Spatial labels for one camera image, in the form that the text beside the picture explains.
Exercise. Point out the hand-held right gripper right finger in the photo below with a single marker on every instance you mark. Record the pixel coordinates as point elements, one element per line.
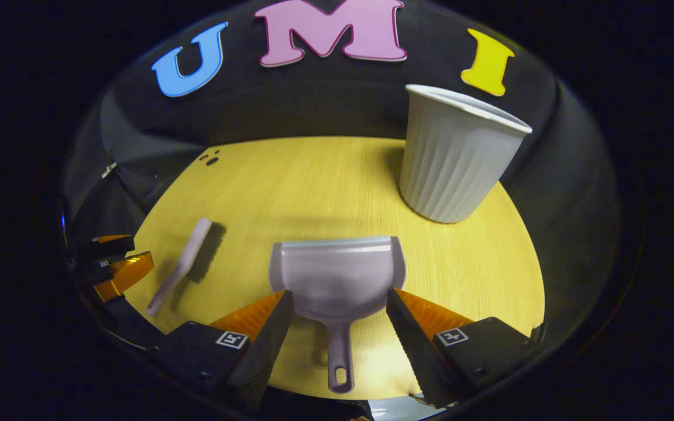
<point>410,339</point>

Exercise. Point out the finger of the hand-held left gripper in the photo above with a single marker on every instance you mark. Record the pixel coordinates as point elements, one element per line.
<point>129,272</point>
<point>112,242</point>

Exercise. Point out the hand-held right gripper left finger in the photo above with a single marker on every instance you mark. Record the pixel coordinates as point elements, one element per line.
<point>272,333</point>

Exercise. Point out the pink dustpan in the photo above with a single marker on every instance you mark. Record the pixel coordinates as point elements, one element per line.
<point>337,280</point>

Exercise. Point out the white ribbed garbage bin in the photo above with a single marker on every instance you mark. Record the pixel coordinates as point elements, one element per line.
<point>454,164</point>

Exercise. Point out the white cloth clip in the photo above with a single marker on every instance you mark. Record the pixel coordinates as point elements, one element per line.
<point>109,170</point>

